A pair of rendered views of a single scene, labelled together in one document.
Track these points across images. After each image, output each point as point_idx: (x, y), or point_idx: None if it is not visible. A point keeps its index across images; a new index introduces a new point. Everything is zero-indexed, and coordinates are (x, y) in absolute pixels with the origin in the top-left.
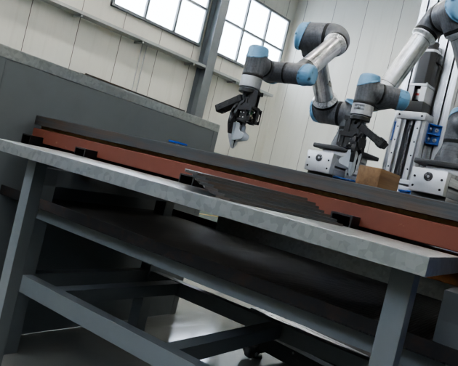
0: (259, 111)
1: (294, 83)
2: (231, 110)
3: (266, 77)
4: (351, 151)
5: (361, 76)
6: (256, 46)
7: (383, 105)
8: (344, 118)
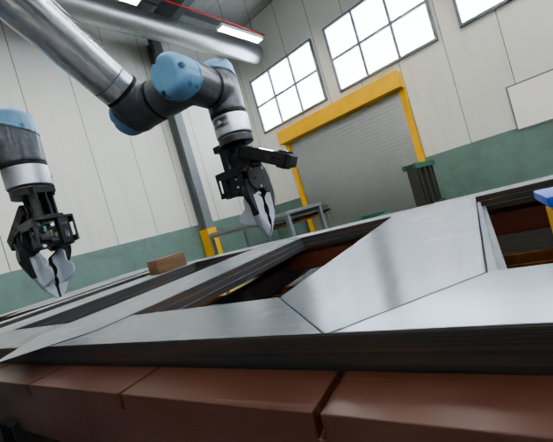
0: (219, 175)
1: (152, 126)
2: (267, 173)
3: (198, 106)
4: (69, 251)
5: (33, 120)
6: (221, 76)
7: None
8: (54, 189)
